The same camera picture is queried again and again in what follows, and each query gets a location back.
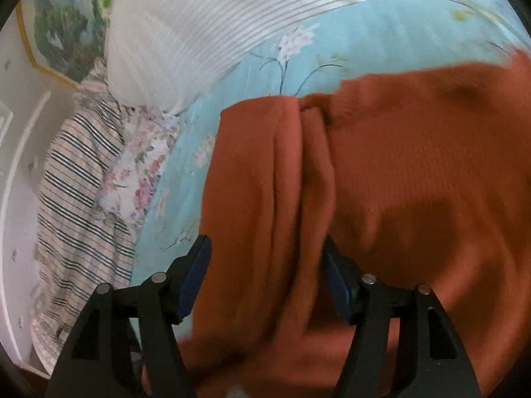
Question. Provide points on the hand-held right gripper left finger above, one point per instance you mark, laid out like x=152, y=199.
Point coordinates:
x=195, y=277

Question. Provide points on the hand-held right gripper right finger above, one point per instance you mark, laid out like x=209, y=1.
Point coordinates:
x=337, y=288

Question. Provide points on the orange knit sweater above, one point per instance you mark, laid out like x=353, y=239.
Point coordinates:
x=415, y=166

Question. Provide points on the pink floral pillow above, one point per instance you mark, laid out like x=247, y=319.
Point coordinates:
x=132, y=182

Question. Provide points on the plaid blanket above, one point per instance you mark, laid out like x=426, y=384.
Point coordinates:
x=74, y=215

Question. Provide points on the white striped pillow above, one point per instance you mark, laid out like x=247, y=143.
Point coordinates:
x=186, y=29

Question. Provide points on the light blue floral bed sheet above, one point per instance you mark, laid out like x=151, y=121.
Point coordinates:
x=373, y=37

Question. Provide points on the green landscape wall picture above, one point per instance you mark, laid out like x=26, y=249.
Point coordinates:
x=62, y=37

